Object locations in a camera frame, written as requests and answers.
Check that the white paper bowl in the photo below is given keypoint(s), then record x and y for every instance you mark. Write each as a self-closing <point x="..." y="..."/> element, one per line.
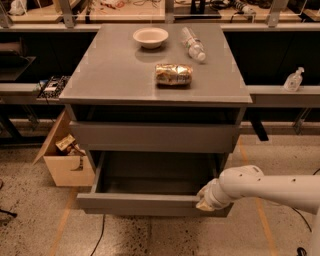
<point x="151" y="37"/>

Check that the grey drawer cabinet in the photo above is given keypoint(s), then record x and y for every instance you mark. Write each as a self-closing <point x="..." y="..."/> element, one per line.
<point x="115" y="83"/>

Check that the clear hand sanitizer bottle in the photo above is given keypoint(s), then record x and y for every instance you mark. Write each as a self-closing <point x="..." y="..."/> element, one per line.
<point x="294" y="80"/>

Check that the black keyboard device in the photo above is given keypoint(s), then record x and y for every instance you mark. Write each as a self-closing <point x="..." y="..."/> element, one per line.
<point x="53" y="87"/>

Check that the clear plastic water bottle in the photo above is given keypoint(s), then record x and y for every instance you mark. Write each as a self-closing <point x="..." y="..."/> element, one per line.
<point x="192" y="44"/>

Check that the packaged item in box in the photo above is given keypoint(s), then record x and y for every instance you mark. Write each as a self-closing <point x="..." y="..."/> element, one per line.
<point x="68" y="146"/>

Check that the grey top drawer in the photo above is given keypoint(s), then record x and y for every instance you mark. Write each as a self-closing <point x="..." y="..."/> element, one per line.
<point x="155" y="137"/>

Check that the white plastic bag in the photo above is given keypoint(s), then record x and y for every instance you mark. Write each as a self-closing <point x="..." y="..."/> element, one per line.
<point x="18" y="7"/>

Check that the crumpled golden chip bag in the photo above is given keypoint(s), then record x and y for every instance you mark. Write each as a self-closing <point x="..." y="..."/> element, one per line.
<point x="173" y="74"/>

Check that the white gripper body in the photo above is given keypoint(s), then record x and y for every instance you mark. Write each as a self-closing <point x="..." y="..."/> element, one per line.
<point x="212" y="194"/>

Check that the grey drawer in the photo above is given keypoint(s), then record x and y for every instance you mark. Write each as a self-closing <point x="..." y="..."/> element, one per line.
<point x="155" y="137"/>
<point x="150" y="184"/>

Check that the open cardboard box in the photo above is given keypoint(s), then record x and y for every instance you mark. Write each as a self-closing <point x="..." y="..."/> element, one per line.
<point x="66" y="169"/>

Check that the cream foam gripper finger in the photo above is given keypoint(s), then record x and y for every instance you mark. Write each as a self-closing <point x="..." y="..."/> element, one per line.
<point x="204" y="206"/>

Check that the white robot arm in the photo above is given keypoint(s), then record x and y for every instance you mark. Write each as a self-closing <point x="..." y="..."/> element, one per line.
<point x="296" y="191"/>

